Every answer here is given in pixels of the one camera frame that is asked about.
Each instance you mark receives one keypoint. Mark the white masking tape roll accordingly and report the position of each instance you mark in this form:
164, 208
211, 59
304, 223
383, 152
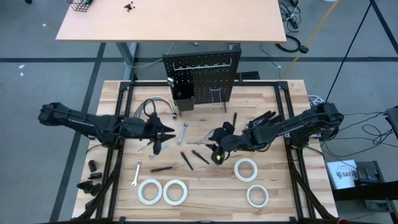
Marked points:
248, 196
140, 191
165, 192
236, 170

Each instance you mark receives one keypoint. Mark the white printed box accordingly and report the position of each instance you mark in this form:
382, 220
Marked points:
342, 174

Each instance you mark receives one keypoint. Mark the black metal pegboard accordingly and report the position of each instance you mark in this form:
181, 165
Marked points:
202, 77

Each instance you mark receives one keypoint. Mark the small dark parts pile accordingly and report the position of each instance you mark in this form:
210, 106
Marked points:
129, 6

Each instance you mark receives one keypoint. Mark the silver metal extension rod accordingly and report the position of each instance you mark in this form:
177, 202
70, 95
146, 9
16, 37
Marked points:
205, 138

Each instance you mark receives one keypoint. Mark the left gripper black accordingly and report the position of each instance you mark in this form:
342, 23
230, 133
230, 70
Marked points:
136, 129

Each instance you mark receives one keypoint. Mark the silver combination wrench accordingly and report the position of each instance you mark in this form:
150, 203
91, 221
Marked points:
182, 134
165, 146
136, 174

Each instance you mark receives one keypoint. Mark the black pegboard bin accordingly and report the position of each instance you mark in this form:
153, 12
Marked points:
183, 96

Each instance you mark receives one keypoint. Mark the black plastic bracket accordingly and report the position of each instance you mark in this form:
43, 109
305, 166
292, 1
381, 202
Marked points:
90, 188
92, 165
95, 175

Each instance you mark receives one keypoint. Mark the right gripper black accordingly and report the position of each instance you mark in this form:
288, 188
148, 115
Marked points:
239, 141

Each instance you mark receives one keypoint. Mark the black screwdriver red cap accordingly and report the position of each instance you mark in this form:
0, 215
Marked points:
188, 163
200, 157
144, 147

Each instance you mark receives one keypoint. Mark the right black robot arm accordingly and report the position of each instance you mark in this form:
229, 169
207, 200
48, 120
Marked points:
304, 124

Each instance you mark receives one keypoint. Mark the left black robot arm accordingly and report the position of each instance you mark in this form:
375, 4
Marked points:
77, 121

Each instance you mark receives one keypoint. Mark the black side shelf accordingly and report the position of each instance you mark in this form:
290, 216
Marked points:
367, 189

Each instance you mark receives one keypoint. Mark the black glove yellow trim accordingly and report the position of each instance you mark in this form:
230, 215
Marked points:
264, 119

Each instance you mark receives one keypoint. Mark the light wooden side table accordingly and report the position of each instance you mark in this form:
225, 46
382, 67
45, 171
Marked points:
171, 21

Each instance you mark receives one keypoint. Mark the silver pegboard tool rail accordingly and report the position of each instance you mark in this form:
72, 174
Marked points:
202, 66

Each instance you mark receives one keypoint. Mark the black slanted stand pole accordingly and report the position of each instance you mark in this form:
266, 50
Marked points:
350, 46

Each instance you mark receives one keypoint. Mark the black aluminium table frame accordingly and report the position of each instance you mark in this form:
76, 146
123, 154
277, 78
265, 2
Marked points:
126, 85

